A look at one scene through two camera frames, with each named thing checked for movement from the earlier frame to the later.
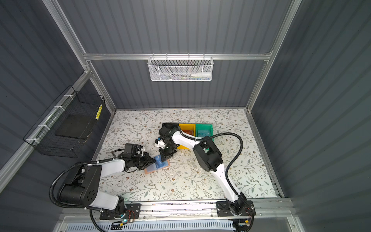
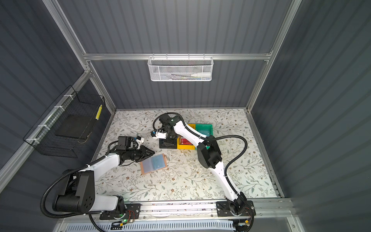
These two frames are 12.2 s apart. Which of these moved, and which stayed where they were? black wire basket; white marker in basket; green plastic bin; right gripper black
Moved: right gripper black
Stayed: black wire basket; green plastic bin; white marker in basket
